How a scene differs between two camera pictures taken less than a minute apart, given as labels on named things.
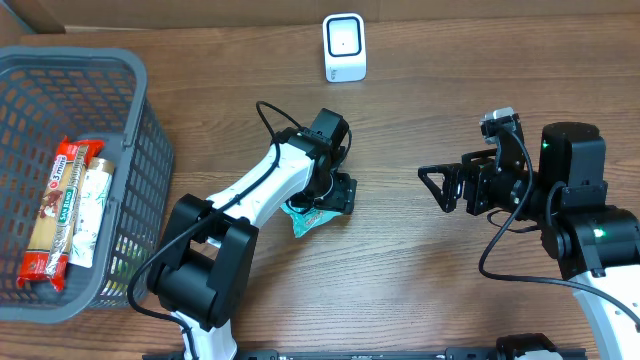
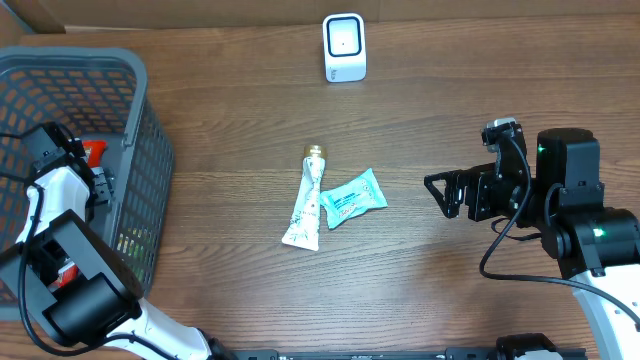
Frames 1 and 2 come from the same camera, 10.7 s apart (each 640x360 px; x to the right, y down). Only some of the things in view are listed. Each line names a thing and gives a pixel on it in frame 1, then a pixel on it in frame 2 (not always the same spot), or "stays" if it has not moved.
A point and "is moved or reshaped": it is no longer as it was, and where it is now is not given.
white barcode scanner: x=344 y=44 stays
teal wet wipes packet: x=306 y=219 -> x=353 y=198
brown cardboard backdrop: x=52 y=16 stays
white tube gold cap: x=90 y=211 is moved or reshaped
